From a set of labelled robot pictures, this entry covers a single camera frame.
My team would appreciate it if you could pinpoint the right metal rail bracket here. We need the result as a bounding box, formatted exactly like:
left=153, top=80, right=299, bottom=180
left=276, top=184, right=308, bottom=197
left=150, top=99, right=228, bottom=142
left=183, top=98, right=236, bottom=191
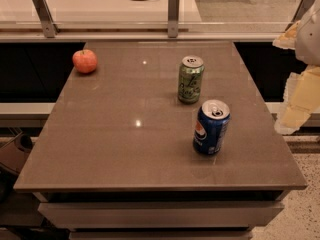
left=286, top=0, right=316, bottom=29

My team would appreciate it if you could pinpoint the blue pepsi can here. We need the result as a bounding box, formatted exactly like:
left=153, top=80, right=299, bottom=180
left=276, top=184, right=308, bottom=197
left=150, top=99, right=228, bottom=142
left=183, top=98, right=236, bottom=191
left=193, top=100, right=231, bottom=155

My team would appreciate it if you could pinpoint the grey cabinet drawer front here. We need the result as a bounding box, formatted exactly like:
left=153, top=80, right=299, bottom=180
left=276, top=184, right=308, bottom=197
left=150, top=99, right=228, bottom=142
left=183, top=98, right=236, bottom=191
left=38, top=201, right=284, bottom=229

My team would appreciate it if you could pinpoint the dark object at left floor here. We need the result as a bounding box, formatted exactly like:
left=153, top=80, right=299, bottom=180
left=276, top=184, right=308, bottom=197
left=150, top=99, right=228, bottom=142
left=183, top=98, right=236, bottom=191
left=0, top=133, right=33, bottom=176

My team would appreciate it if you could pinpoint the red apple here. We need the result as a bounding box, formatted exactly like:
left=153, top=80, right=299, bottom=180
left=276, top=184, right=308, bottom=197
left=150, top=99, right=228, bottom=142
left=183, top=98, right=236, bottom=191
left=72, top=49, right=98, bottom=74

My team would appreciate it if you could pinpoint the left metal rail bracket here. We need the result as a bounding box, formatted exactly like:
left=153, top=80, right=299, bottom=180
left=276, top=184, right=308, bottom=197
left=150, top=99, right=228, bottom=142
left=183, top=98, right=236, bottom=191
left=32, top=0, right=58, bottom=38

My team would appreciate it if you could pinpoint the green soda can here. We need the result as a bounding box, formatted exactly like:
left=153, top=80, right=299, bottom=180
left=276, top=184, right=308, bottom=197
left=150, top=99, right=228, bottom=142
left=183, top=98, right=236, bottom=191
left=178, top=55, right=205, bottom=104

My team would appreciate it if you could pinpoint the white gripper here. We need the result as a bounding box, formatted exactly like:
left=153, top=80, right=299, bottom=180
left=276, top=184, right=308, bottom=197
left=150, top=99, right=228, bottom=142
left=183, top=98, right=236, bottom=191
left=272, top=0, right=320, bottom=135

